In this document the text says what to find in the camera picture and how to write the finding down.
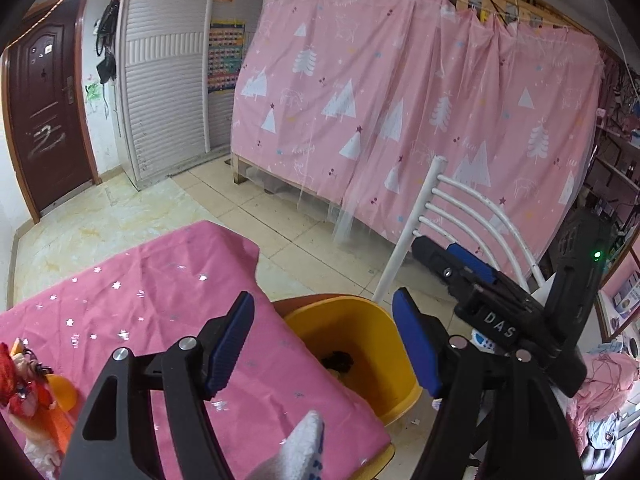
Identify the pink star tablecloth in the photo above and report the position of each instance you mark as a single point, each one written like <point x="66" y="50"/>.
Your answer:
<point x="165" y="285"/>

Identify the yellow plastic bin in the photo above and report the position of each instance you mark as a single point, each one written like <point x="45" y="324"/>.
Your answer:
<point x="365" y="330"/>

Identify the white metal chair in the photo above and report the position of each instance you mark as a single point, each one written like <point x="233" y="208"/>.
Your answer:
<point x="400" y="255"/>

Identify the dark brown door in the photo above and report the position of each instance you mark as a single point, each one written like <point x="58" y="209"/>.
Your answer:
<point x="45" y="110"/>

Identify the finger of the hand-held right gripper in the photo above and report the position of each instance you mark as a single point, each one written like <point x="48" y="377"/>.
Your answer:
<point x="437" y="262"/>
<point x="472" y="262"/>

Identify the white shutter wardrobe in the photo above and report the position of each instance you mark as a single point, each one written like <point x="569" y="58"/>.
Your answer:
<point x="165" y="85"/>

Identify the dark scrap in bin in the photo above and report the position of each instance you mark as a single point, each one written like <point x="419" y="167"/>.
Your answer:
<point x="339" y="362"/>

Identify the pink tree print curtain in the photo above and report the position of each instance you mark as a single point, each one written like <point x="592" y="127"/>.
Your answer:
<point x="400" y="85"/>

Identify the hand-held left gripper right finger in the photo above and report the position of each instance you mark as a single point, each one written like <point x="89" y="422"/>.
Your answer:
<point x="417" y="345"/>

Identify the red orange toy doll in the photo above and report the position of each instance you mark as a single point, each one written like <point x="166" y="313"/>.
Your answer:
<point x="22" y="385"/>

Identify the pink clothes pile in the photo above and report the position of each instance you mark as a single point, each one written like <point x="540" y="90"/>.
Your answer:
<point x="607" y="385"/>

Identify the black hanging bags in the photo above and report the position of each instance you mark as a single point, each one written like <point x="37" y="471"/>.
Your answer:
<point x="106" y="35"/>

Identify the cluttered wall shelves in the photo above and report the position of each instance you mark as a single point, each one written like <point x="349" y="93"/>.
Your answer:
<point x="620" y="125"/>

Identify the white mesh net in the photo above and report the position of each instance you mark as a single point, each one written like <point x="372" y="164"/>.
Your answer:
<point x="345" y="225"/>

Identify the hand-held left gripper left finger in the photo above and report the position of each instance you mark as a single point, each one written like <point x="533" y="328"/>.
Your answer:
<point x="232" y="345"/>

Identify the colourful chart poster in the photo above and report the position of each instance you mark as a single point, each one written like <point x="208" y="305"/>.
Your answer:
<point x="226" y="55"/>

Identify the person's left hand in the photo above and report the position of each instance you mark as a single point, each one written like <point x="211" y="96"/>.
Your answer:
<point x="302" y="450"/>

